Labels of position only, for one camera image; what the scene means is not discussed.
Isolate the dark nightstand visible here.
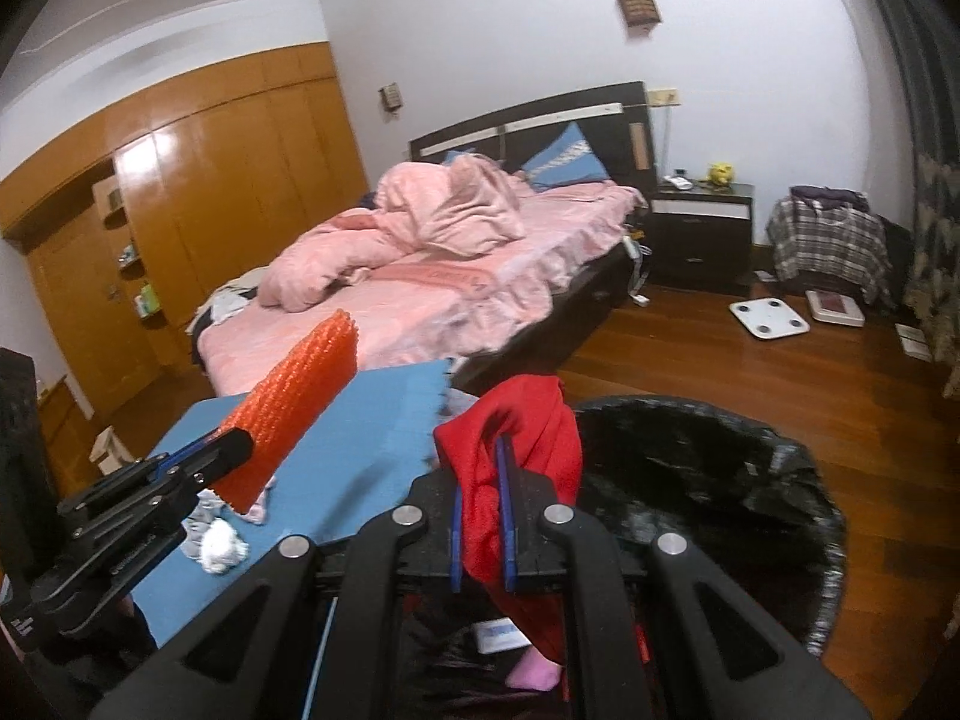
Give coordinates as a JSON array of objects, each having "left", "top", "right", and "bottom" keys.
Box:
[{"left": 646, "top": 182, "right": 755, "bottom": 297}]

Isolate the dark wooden bed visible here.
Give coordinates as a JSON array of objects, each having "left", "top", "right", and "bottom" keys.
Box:
[{"left": 187, "top": 81, "right": 657, "bottom": 398}]

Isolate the black trash bin with bag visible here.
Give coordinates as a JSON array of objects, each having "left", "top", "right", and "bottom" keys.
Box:
[{"left": 405, "top": 394, "right": 848, "bottom": 720}]

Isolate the white scale with red top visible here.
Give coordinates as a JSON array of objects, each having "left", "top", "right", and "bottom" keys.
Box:
[{"left": 805, "top": 287, "right": 866, "bottom": 329}]

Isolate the orange foam mesh sleeve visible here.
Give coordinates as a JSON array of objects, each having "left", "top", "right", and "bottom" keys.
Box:
[{"left": 216, "top": 310, "right": 357, "bottom": 518}]

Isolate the white bathroom scale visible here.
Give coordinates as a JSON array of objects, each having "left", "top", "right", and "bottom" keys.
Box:
[{"left": 729, "top": 296, "right": 812, "bottom": 342}]

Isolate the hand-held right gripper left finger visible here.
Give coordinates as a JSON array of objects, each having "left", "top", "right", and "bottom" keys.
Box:
[{"left": 86, "top": 465, "right": 462, "bottom": 720}]

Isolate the wooden wardrobe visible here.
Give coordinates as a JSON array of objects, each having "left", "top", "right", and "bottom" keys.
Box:
[{"left": 0, "top": 41, "right": 372, "bottom": 421}]

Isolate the white and blue box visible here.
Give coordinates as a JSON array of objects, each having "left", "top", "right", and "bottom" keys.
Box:
[{"left": 476, "top": 617, "right": 530, "bottom": 657}]

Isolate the red cloth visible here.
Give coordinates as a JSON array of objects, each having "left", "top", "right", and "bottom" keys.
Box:
[{"left": 435, "top": 373, "right": 584, "bottom": 667}]

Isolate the dark green patterned curtain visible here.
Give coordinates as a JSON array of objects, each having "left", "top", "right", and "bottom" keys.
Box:
[{"left": 847, "top": 0, "right": 960, "bottom": 391}]

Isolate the booklet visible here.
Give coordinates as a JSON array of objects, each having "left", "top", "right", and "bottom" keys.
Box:
[{"left": 896, "top": 322, "right": 933, "bottom": 362}]

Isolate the blue table cloth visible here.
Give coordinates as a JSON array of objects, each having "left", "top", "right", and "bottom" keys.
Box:
[{"left": 131, "top": 358, "right": 451, "bottom": 650}]

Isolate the beige clothes pile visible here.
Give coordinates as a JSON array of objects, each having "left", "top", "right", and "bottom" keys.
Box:
[{"left": 187, "top": 281, "right": 263, "bottom": 331}]

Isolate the plaid cloth over chair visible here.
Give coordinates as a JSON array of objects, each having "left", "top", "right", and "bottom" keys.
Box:
[{"left": 765, "top": 186, "right": 897, "bottom": 308}]

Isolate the large blue pillow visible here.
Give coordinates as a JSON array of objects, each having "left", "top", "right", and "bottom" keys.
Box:
[{"left": 521, "top": 122, "right": 612, "bottom": 192}]

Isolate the pink quilt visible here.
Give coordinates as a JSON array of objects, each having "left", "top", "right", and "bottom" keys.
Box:
[{"left": 259, "top": 156, "right": 537, "bottom": 312}]

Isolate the large wooden wall lamp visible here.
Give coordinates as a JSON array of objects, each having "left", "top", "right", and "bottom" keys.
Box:
[{"left": 615, "top": 0, "right": 662, "bottom": 35}]

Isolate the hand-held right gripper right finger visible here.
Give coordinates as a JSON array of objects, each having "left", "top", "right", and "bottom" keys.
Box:
[{"left": 497, "top": 435, "right": 875, "bottom": 720}]

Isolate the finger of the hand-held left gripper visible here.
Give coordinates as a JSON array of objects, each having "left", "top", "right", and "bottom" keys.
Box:
[
  {"left": 58, "top": 427, "right": 254, "bottom": 518},
  {"left": 71, "top": 454, "right": 254, "bottom": 565}
]

